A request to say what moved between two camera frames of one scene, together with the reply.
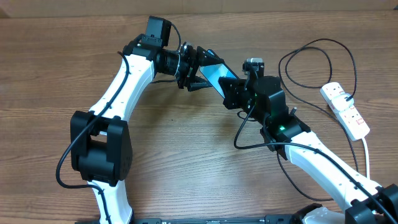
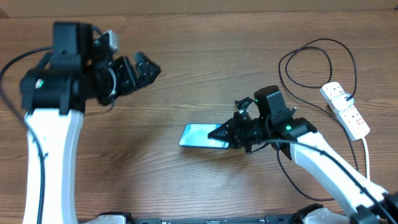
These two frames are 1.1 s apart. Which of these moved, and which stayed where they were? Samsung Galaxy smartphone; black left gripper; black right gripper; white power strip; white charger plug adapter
Moved: black right gripper; Samsung Galaxy smartphone; black left gripper
Stayed: white charger plug adapter; white power strip
